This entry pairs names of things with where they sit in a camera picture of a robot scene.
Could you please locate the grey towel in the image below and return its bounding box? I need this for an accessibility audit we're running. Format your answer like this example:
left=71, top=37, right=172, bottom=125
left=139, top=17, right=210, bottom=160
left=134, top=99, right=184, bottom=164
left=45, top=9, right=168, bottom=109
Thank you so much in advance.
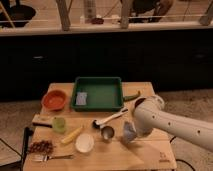
left=121, top=121, right=137, bottom=144

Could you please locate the black table clamp stand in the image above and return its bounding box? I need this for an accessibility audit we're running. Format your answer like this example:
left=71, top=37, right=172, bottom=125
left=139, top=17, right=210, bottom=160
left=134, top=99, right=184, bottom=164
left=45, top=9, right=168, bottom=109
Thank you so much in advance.
left=20, top=127, right=33, bottom=171

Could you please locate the yellow corn cob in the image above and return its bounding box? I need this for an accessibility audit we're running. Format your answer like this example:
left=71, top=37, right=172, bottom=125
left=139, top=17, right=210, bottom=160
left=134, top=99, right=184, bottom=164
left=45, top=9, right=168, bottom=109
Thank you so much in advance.
left=61, top=126, right=84, bottom=144

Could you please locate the person sitting in background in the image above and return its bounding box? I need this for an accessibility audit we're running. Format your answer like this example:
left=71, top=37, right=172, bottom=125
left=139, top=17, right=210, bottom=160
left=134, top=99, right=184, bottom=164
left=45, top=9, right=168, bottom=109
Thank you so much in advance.
left=130, top=0, right=173, bottom=23

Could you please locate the white small bowl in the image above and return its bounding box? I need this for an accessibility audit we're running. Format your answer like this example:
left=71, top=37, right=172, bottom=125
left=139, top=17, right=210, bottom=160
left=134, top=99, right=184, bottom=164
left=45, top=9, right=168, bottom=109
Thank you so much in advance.
left=75, top=133, right=94, bottom=153

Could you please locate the black round chair base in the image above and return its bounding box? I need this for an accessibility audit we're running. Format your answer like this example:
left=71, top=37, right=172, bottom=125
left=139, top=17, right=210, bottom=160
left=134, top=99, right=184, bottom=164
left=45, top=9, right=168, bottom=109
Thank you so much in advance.
left=0, top=5, right=36, bottom=28

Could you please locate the dark brown bowl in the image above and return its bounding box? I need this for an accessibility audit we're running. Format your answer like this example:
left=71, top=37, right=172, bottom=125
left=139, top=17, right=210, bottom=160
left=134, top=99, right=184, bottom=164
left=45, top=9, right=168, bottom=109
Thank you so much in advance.
left=134, top=98, right=146, bottom=108

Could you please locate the green plastic cup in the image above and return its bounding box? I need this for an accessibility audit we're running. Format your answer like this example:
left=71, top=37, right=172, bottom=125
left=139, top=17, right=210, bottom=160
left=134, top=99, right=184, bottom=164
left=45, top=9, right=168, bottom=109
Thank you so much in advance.
left=52, top=117, right=66, bottom=134

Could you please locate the silver fork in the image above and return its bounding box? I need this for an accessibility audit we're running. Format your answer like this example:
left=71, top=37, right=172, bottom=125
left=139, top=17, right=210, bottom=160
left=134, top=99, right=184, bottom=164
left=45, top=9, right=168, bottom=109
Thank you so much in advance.
left=32, top=154, right=74, bottom=163

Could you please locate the small metal cup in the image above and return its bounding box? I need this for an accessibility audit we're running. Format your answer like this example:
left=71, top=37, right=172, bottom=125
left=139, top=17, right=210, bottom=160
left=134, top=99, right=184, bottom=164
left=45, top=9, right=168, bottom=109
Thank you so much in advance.
left=101, top=126, right=115, bottom=140

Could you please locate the grey sponge in tray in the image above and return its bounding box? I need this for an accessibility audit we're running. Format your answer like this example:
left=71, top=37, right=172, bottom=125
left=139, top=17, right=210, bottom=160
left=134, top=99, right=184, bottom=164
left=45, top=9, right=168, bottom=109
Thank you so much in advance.
left=76, top=92, right=87, bottom=106

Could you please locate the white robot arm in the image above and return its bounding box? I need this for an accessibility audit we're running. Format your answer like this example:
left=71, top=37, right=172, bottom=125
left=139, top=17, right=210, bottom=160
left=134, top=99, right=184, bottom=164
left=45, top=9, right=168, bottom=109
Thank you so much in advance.
left=133, top=95, right=213, bottom=152

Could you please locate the black floor cable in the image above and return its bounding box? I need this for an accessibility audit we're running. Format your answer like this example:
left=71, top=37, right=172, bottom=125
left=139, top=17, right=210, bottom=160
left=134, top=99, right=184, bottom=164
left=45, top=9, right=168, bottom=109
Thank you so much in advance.
left=169, top=134, right=198, bottom=171

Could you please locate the green plastic tray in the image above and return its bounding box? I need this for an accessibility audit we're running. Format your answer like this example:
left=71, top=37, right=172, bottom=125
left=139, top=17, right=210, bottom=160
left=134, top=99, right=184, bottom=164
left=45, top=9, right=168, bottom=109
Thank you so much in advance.
left=70, top=77, right=124, bottom=112

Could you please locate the orange bowl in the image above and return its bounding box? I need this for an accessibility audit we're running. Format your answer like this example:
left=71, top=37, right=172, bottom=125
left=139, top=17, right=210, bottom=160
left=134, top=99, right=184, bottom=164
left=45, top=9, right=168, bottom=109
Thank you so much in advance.
left=41, top=90, right=67, bottom=111

